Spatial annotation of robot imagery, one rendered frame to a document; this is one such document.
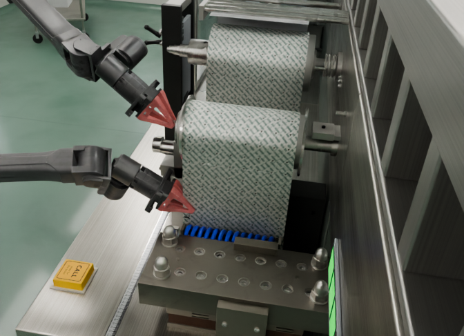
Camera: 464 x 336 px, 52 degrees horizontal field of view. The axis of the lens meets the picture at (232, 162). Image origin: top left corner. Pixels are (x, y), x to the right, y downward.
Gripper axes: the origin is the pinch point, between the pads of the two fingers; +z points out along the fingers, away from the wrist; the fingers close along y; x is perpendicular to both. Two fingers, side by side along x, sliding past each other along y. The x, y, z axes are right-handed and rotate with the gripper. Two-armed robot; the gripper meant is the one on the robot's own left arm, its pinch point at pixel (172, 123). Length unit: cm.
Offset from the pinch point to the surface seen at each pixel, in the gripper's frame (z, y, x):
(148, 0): -103, -547, -193
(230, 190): 18.7, 7.6, 1.4
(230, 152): 12.5, 7.9, 8.3
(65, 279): 5.5, 20.0, -37.9
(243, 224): 27.0, 7.0, -3.8
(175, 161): 6.5, 0.6, -6.8
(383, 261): 20, 57, 36
